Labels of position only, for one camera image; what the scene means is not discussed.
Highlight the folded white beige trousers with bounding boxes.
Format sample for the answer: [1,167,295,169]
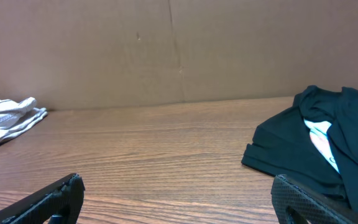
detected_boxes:
[0,97,48,143]

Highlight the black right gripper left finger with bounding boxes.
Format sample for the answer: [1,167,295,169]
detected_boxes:
[0,173,85,224]

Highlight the plain black t-shirt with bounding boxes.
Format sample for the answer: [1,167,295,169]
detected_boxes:
[241,85,358,213]

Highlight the light blue printed t-shirt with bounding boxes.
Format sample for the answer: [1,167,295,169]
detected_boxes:
[303,92,358,174]

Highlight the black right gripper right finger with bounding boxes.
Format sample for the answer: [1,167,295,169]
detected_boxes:
[270,175,358,224]

